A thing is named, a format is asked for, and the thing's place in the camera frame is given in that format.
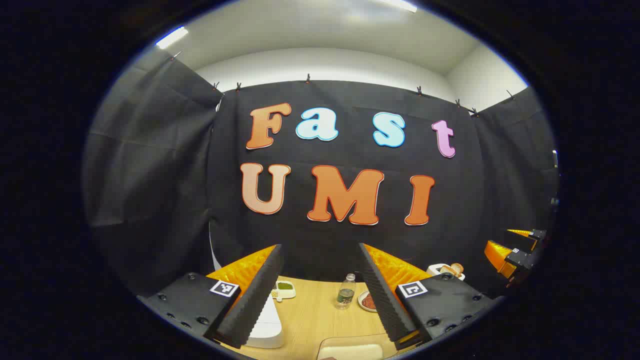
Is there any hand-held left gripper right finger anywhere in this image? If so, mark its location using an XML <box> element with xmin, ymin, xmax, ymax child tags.
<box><xmin>358</xmin><ymin>243</ymin><xmax>503</xmax><ymax>351</ymax></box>

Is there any clear plastic water bottle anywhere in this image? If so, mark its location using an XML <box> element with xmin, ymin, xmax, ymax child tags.
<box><xmin>336</xmin><ymin>273</ymin><xmax>357</xmax><ymax>310</ymax></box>

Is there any white divided condiment dish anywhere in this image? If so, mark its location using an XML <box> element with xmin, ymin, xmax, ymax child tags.
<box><xmin>271</xmin><ymin>281</ymin><xmax>296</xmax><ymax>302</ymax></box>

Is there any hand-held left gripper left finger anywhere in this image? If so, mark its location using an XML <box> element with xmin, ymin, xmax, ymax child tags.
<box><xmin>137</xmin><ymin>244</ymin><xmax>285</xmax><ymax>349</ymax></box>

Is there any white oval plate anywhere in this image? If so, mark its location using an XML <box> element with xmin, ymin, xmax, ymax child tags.
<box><xmin>358</xmin><ymin>290</ymin><xmax>379</xmax><ymax>313</ymax></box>

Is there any white toaster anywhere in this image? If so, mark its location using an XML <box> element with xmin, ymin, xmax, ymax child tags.
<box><xmin>426</xmin><ymin>263</ymin><xmax>466</xmax><ymax>282</ymax></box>

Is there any ceiling light strip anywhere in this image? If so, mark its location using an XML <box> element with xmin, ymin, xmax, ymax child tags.
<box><xmin>156</xmin><ymin>26</ymin><xmax>189</xmax><ymax>50</ymax></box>

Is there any white rice cooker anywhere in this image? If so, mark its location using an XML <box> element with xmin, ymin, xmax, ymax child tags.
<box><xmin>246</xmin><ymin>292</ymin><xmax>286</xmax><ymax>349</ymax></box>

